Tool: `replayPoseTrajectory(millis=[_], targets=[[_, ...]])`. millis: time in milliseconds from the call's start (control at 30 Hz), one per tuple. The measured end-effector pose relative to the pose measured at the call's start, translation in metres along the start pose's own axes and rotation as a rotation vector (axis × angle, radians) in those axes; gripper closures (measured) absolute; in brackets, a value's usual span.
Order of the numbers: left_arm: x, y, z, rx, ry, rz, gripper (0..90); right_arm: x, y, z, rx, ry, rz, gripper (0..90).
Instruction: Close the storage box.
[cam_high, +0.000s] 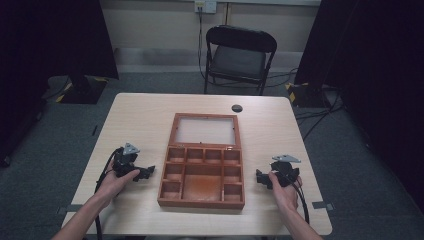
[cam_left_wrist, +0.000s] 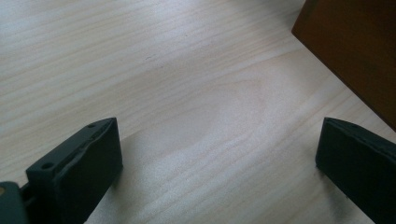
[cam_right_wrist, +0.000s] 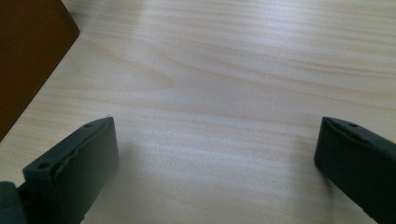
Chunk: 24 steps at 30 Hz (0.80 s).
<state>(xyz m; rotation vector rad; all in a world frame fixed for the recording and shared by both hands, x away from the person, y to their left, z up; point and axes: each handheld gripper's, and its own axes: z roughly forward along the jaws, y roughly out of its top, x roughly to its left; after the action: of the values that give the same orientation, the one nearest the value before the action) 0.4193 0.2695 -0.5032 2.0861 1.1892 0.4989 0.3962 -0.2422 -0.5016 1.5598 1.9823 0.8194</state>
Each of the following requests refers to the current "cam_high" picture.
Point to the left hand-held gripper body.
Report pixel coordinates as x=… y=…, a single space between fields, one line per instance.
x=124 y=163

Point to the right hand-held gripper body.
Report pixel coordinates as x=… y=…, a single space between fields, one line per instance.
x=285 y=171

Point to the wooden compartment box with lid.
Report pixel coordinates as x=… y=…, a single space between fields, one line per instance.
x=201 y=186

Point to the person's left hand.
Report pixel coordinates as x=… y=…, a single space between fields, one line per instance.
x=111 y=183

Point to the person's right hand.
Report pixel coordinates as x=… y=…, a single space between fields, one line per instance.
x=285 y=196

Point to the grey tape strip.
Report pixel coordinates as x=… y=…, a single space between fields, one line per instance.
x=322 y=205
x=70 y=209

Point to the black stand base striped tape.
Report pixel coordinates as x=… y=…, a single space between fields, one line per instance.
x=306 y=95
x=83 y=89

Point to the black folding chair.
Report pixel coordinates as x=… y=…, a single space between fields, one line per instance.
x=238 y=60

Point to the black curtain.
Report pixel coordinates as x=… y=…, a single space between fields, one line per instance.
x=373 y=83
x=50 y=40

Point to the white wall outlet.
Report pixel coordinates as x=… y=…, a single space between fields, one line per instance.
x=205 y=6

